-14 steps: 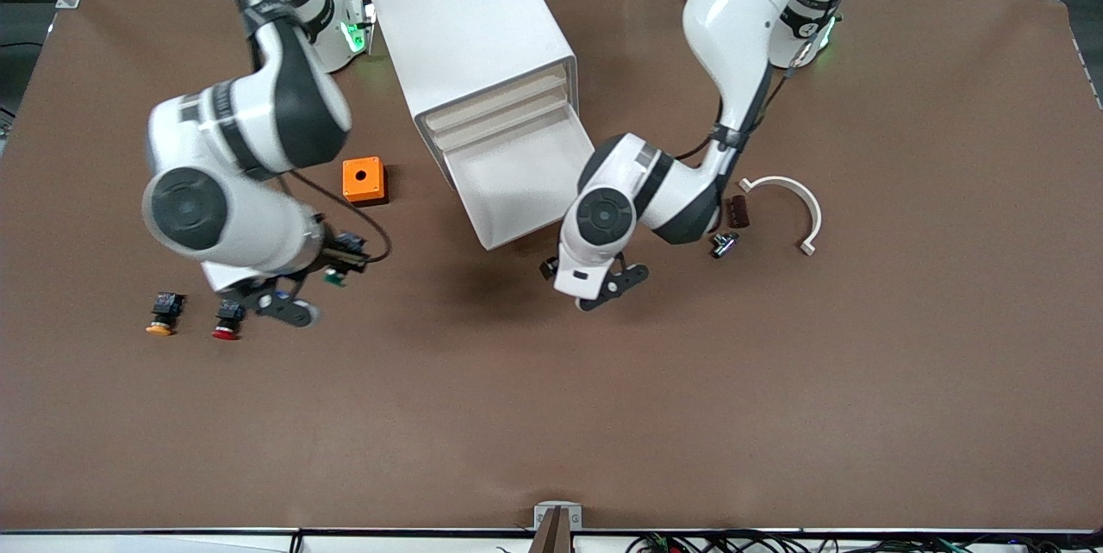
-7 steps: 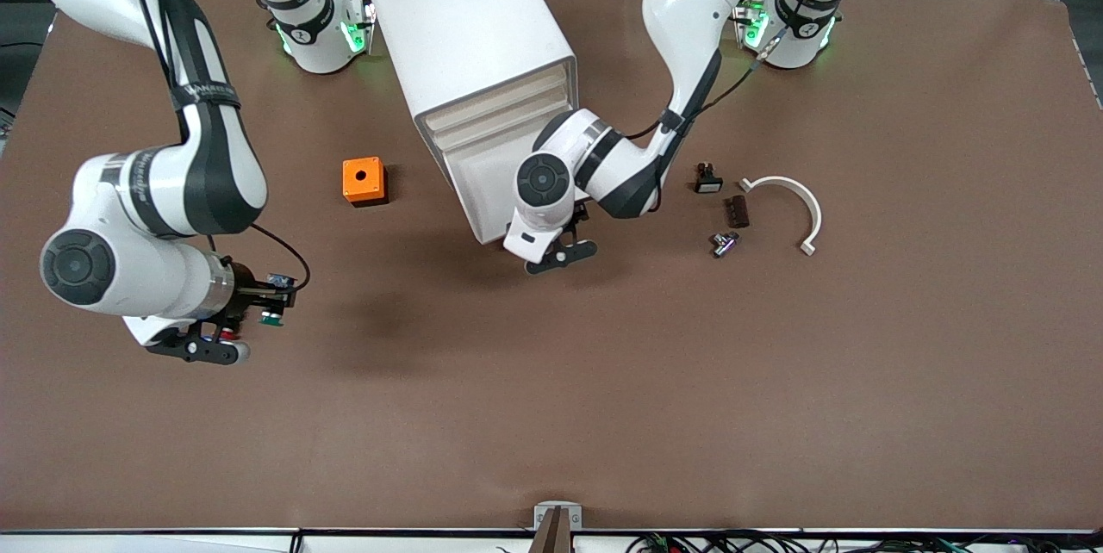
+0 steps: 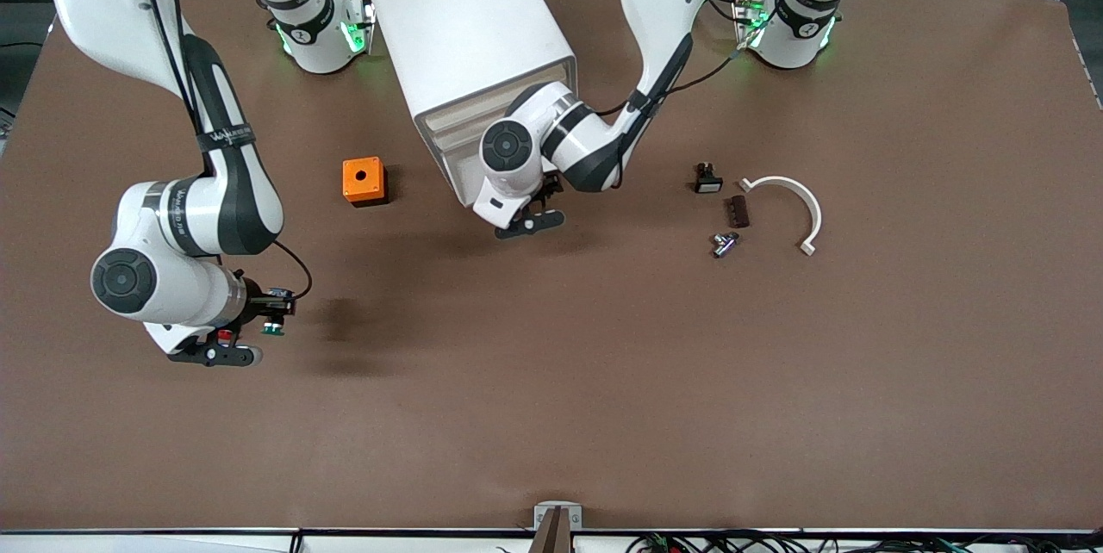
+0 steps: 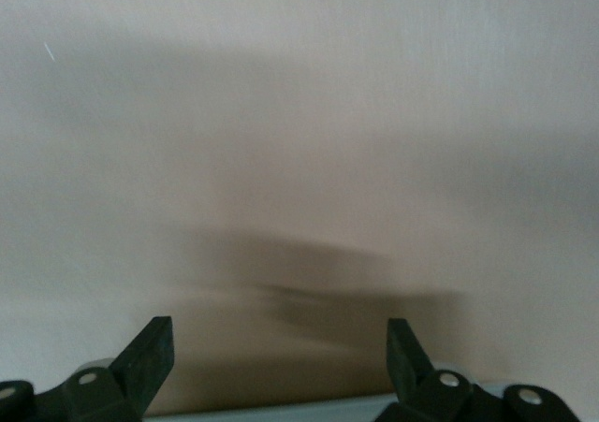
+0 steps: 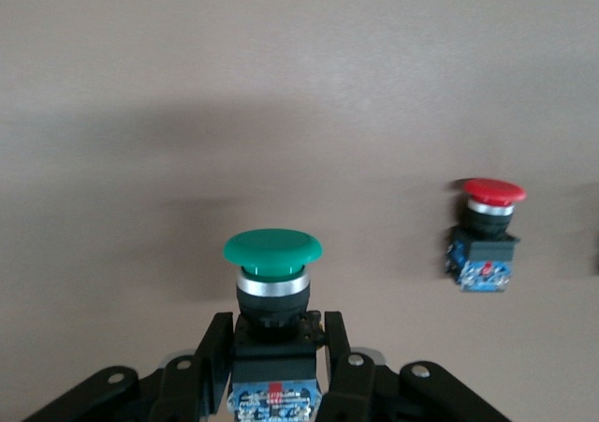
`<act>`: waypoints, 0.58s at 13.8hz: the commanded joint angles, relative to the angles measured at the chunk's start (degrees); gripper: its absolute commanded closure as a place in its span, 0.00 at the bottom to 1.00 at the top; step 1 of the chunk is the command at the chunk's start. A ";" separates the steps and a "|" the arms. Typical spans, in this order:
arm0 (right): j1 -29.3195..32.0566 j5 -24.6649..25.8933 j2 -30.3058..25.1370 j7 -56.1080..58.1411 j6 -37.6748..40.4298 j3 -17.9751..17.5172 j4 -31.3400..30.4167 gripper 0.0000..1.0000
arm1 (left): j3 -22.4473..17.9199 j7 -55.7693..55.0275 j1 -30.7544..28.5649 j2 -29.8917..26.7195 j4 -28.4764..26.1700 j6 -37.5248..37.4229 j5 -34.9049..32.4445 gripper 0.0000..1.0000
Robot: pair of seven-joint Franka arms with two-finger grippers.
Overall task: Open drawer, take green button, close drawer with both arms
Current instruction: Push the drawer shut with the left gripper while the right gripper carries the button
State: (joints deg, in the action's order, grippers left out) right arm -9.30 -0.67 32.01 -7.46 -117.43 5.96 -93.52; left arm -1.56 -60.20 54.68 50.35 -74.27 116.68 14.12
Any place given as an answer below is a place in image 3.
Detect green mushroom push button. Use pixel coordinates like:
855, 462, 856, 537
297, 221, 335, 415
261, 286, 296, 339

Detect brown table mat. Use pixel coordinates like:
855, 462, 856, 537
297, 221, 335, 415
0, 0, 1103, 532

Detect white curved plastic clamp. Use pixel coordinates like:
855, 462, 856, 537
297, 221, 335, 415
739, 176, 824, 258

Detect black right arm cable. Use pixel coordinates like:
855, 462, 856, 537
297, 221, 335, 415
134, 0, 313, 300

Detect orange button enclosure box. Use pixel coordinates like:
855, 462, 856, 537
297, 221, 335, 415
342, 157, 389, 208

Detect grey metal bracket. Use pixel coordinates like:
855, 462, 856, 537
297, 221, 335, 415
533, 502, 583, 531

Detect brown post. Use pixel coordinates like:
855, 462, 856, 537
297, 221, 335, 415
527, 506, 573, 553

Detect black cable tangle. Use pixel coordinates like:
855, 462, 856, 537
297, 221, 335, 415
627, 530, 1103, 553

